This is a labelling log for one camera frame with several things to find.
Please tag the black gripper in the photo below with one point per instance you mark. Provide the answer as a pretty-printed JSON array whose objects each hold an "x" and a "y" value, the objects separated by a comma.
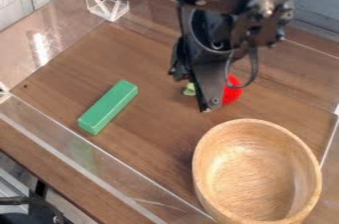
[{"x": 203, "y": 55}]

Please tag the green rectangular block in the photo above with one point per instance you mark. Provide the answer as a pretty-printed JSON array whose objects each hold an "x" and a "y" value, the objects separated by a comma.
[{"x": 107, "y": 106}]

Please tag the brown wooden bowl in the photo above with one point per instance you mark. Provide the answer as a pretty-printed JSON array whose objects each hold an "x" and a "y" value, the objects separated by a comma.
[{"x": 256, "y": 175}]

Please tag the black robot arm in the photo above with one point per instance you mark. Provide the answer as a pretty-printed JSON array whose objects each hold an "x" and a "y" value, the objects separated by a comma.
[{"x": 259, "y": 19}]

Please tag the red plush strawberry toy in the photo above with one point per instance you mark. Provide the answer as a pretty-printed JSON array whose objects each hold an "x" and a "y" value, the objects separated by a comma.
[{"x": 231, "y": 94}]

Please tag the clear acrylic corner bracket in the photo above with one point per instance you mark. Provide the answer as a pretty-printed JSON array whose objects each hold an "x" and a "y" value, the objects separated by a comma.
[{"x": 111, "y": 10}]

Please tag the clear acrylic front wall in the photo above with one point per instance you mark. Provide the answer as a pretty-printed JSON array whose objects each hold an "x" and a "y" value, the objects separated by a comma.
[{"x": 112, "y": 192}]

